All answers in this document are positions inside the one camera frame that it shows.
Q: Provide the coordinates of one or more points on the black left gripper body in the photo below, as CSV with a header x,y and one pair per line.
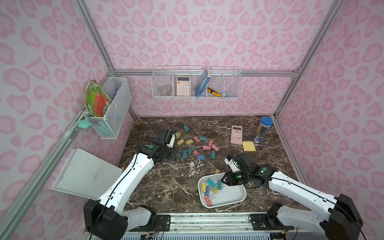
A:
x,y
173,153

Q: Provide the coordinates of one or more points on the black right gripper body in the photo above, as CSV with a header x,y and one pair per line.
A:
x,y
229,179

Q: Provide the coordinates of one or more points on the yellow binder clip cluster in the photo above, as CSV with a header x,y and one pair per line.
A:
x,y
204,186

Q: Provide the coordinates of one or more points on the pink binder clip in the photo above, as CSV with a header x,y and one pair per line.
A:
x,y
208,201
215,148

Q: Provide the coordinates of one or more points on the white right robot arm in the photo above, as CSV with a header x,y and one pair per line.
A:
x,y
336,218

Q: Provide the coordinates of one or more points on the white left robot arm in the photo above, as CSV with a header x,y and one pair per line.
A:
x,y
106,218

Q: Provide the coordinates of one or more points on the teal binder clip near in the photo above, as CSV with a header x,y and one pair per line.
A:
x,y
211,183

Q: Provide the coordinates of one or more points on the white storage tray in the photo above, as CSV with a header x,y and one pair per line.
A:
x,y
227,195

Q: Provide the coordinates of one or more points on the yellow sticky note pad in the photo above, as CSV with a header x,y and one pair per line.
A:
x,y
249,147

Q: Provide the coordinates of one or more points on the pink calculator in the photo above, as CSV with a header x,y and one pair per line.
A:
x,y
236,135

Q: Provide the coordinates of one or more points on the pencil jar blue lid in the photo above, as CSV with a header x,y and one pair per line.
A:
x,y
263,128

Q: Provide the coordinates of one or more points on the white mesh side basket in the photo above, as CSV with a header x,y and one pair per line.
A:
x,y
109,127

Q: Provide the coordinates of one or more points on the white calculator in shelf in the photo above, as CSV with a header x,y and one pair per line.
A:
x,y
183,86

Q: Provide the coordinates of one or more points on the yellow utility knife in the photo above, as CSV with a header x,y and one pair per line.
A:
x,y
213,92

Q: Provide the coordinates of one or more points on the green red snack bag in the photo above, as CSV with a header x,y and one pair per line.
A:
x,y
96,100

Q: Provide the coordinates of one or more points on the white paper pad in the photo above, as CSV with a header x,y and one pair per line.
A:
x,y
85,175

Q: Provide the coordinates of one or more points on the blue book in shelf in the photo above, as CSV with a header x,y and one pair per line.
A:
x,y
203,82

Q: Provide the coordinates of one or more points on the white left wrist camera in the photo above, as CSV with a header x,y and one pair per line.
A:
x,y
172,141

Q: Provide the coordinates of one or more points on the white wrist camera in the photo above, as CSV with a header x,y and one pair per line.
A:
x,y
230,162
172,141

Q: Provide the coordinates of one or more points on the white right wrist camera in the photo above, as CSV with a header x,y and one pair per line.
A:
x,y
230,162

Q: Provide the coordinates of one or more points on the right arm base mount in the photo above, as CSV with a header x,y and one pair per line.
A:
x,y
268,221

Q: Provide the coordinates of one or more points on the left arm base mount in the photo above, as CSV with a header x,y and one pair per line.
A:
x,y
146,219

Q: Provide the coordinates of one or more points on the white wire wall shelf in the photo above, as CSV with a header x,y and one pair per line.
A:
x,y
225,80

